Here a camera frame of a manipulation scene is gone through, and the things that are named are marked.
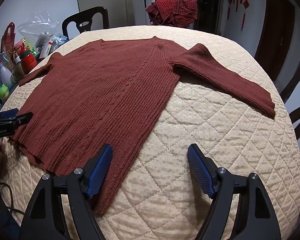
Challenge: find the green frog toy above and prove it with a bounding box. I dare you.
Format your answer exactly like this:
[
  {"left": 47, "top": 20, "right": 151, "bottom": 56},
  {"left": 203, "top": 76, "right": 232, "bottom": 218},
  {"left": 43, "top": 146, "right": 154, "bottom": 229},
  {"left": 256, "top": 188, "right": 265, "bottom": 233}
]
[{"left": 0, "top": 84, "right": 10, "bottom": 100}]

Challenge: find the white medicine box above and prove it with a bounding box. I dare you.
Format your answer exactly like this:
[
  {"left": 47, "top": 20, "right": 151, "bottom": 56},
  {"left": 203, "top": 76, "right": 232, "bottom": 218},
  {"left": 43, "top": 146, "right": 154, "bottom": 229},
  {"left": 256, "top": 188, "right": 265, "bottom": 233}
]
[{"left": 39, "top": 34, "right": 57, "bottom": 58}]

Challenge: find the black cable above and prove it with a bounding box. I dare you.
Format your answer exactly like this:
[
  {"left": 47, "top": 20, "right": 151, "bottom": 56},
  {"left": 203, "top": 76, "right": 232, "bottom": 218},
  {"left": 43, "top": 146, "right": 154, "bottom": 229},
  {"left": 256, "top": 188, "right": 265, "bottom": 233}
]
[{"left": 0, "top": 182, "right": 27, "bottom": 214}]

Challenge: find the red jar with green lid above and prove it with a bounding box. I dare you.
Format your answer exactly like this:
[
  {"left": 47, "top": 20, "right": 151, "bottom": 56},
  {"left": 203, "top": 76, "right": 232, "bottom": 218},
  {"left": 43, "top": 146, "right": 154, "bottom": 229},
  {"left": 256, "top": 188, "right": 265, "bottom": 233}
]
[{"left": 21, "top": 46, "right": 38, "bottom": 74}]

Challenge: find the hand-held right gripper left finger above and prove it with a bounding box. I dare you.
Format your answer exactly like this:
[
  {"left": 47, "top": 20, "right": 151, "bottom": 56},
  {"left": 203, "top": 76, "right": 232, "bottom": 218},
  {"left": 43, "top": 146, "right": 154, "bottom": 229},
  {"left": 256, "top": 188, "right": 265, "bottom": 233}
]
[{"left": 19, "top": 144, "right": 113, "bottom": 240}]

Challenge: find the white spray bottle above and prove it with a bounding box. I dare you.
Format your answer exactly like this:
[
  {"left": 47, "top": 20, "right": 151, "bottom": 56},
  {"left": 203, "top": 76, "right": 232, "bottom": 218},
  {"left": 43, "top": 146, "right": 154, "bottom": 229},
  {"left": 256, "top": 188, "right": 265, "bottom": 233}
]
[{"left": 0, "top": 57, "right": 13, "bottom": 88}]

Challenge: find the brown wooden door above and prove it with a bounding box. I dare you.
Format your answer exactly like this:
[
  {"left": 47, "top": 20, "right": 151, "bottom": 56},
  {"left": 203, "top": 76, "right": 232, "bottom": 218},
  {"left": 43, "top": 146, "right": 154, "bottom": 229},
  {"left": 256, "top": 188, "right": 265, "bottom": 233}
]
[{"left": 255, "top": 0, "right": 295, "bottom": 63}]

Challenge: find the grey refrigerator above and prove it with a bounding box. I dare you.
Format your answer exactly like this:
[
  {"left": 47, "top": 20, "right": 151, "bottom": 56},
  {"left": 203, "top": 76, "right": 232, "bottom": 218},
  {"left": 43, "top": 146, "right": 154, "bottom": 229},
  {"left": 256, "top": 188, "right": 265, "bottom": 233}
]
[{"left": 75, "top": 0, "right": 147, "bottom": 27}]

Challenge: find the beige quilted blanket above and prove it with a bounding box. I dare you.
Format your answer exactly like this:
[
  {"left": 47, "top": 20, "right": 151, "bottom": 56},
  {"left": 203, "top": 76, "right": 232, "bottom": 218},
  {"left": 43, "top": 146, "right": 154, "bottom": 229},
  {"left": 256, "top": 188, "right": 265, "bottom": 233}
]
[{"left": 0, "top": 25, "right": 300, "bottom": 240}]

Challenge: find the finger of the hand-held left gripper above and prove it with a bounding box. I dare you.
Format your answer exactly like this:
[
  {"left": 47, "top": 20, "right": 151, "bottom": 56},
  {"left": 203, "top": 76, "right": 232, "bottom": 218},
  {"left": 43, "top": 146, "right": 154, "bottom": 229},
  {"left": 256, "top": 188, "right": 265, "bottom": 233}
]
[
  {"left": 0, "top": 112, "right": 34, "bottom": 128},
  {"left": 0, "top": 108, "right": 19, "bottom": 122}
]

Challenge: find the red checked cloth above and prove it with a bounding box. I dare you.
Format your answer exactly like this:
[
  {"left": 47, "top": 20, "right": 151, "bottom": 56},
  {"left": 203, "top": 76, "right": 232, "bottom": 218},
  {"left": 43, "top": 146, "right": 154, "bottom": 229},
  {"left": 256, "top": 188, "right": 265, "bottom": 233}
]
[{"left": 145, "top": 0, "right": 198, "bottom": 28}]

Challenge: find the green printed packet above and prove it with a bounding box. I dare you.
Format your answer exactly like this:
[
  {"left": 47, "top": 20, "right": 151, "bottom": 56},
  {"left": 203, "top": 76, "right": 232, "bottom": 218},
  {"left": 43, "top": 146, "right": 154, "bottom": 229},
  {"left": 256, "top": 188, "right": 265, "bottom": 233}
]
[{"left": 15, "top": 39, "right": 38, "bottom": 55}]

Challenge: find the glass jar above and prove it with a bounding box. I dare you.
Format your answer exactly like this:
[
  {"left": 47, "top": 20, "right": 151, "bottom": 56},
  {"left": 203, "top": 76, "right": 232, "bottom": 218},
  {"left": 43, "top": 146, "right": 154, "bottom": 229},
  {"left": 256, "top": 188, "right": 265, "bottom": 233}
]
[{"left": 14, "top": 57, "right": 25, "bottom": 80}]

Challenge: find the red gift bag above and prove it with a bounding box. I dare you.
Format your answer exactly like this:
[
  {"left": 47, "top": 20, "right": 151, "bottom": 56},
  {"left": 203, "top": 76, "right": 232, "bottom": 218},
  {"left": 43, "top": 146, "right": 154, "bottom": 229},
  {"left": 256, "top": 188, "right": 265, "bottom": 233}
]
[{"left": 1, "top": 22, "right": 15, "bottom": 53}]

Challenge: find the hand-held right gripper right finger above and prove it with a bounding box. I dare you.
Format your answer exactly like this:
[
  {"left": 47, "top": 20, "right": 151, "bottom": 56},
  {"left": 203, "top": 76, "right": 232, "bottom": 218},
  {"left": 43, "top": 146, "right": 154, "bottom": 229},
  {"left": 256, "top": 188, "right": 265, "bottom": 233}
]
[{"left": 187, "top": 143, "right": 282, "bottom": 240}]

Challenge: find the clear plastic bag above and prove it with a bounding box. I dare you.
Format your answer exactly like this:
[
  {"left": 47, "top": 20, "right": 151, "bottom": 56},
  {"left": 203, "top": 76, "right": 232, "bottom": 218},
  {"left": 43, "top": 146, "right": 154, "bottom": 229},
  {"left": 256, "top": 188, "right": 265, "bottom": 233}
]
[{"left": 17, "top": 11, "right": 59, "bottom": 43}]

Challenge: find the brown knit sweater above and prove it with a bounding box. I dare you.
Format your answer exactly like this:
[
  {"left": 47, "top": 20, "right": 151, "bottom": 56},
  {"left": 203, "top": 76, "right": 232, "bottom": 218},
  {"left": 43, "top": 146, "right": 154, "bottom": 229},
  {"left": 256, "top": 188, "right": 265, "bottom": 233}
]
[{"left": 13, "top": 36, "right": 276, "bottom": 214}]

